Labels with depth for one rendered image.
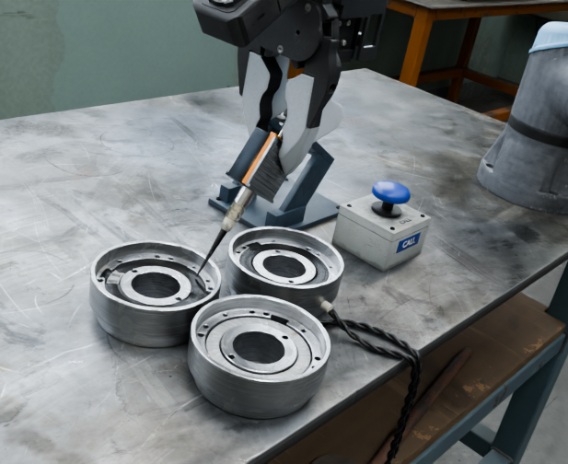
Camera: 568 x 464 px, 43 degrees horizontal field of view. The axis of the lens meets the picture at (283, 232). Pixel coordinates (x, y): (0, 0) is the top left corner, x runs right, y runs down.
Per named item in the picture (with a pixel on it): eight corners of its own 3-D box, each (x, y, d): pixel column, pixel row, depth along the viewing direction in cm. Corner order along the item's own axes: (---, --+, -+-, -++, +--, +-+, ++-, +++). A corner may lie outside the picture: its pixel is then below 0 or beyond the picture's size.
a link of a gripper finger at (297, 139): (346, 172, 63) (360, 66, 59) (302, 187, 58) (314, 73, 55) (318, 163, 64) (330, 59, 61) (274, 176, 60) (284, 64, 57)
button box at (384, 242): (384, 272, 73) (395, 230, 71) (330, 241, 77) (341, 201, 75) (426, 251, 79) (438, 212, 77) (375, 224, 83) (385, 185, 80)
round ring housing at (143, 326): (67, 336, 56) (69, 292, 54) (113, 269, 65) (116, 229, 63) (199, 365, 56) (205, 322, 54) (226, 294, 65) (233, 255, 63)
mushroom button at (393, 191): (386, 240, 74) (397, 197, 72) (355, 224, 76) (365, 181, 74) (407, 231, 77) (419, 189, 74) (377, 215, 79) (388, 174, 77)
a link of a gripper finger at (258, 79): (296, 152, 66) (324, 56, 61) (251, 163, 62) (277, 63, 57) (272, 135, 67) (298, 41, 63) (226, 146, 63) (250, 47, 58)
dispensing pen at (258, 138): (171, 261, 60) (276, 88, 60) (199, 273, 63) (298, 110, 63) (188, 273, 59) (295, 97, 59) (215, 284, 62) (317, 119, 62)
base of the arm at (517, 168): (506, 159, 110) (527, 97, 106) (601, 199, 102) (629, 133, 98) (457, 178, 100) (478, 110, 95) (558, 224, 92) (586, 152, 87)
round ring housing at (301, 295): (199, 280, 66) (204, 241, 64) (281, 253, 73) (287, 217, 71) (276, 341, 60) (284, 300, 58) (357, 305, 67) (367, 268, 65)
